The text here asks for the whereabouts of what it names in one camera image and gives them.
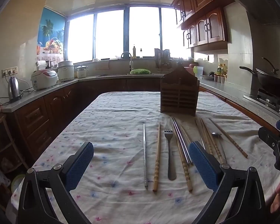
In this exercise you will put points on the green plastic basket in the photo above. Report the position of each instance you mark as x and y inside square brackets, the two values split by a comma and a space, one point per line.
[140, 71]

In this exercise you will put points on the white and pink rice cooker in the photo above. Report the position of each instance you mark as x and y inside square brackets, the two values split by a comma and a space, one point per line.
[44, 79]

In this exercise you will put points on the wooden lower cabinets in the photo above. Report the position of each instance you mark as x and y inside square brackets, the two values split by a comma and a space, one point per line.
[37, 116]

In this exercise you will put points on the metal spoon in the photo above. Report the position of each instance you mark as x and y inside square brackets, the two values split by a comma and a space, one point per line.
[216, 134]

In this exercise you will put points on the grey kitchen countertop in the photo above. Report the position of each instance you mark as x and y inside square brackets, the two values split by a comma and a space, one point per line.
[37, 92]

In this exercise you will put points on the person's right hand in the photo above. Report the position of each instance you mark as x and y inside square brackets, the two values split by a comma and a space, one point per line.
[278, 200]

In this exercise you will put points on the wooden utensil holder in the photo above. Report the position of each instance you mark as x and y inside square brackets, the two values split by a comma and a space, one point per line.
[179, 98]

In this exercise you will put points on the black wok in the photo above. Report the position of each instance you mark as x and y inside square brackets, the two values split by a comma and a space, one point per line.
[270, 81]

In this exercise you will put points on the large white cooker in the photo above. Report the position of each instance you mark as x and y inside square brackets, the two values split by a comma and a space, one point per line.
[65, 71]

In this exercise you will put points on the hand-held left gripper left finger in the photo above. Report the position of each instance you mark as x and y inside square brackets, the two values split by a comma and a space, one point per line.
[80, 165]

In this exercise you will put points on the metal sink faucet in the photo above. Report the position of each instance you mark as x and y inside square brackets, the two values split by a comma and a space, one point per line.
[126, 53]

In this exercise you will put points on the metal fork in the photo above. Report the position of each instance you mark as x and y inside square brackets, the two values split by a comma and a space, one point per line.
[170, 158]

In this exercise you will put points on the wall power outlets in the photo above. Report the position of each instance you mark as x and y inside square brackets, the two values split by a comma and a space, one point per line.
[9, 71]

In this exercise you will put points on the red bowl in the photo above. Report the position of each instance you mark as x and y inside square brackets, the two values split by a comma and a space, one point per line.
[190, 66]

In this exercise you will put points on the cooking oil bottles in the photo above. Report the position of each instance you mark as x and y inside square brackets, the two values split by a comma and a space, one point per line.
[220, 70]

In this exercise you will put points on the metal chopstick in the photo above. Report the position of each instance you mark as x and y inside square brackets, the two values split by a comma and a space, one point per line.
[144, 154]
[182, 144]

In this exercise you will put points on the small white pot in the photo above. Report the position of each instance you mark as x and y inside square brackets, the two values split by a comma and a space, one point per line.
[81, 71]

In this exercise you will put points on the yellow bottle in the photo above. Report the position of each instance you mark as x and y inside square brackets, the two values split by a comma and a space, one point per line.
[134, 52]

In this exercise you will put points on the wooden cabinets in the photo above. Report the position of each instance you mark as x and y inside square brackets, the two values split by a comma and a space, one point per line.
[200, 16]
[37, 116]

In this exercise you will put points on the clear cutlery rack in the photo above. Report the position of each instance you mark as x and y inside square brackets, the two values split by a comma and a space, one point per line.
[162, 58]

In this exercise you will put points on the wooden upper cabinets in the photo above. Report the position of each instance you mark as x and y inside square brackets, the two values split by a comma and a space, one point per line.
[200, 16]

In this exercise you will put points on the white floral tablecloth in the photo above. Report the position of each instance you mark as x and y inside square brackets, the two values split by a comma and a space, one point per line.
[116, 126]

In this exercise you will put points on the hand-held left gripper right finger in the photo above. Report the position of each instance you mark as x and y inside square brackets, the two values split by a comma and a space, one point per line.
[203, 165]

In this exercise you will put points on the bamboo shelf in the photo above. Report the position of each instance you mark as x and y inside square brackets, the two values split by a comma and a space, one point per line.
[0, 130]

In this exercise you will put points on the white pitcher with green lid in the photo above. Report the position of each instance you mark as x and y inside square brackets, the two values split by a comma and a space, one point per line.
[198, 71]

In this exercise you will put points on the beach and fruit wall poster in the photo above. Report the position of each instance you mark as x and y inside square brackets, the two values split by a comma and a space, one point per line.
[51, 37]

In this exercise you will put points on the kitchen window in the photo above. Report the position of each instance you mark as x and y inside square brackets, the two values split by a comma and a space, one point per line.
[109, 35]

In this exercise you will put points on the steel electric kettle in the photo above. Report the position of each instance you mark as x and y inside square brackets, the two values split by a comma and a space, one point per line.
[14, 89]

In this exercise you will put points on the gas stove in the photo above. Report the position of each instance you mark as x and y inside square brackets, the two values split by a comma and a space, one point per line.
[268, 99]

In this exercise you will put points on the row of spice jars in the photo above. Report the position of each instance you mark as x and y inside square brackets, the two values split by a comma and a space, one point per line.
[220, 78]

